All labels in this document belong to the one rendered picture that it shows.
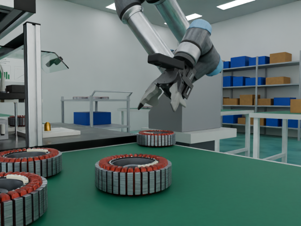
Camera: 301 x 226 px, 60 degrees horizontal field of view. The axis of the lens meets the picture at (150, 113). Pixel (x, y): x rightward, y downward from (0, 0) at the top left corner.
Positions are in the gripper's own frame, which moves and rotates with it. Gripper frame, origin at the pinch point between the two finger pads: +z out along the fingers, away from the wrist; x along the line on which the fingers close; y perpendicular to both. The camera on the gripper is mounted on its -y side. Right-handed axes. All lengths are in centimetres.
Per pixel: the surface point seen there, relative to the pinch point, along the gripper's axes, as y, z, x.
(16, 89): -26.4, 12.3, 25.2
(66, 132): -9.2, 15.4, 20.7
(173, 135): 6.2, 4.1, -5.5
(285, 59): 424, -422, 190
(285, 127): 269, -153, 80
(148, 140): 1.8, 8.8, -2.4
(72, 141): -11.7, 18.4, 8.6
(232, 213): -14.0, 22.1, -39.5
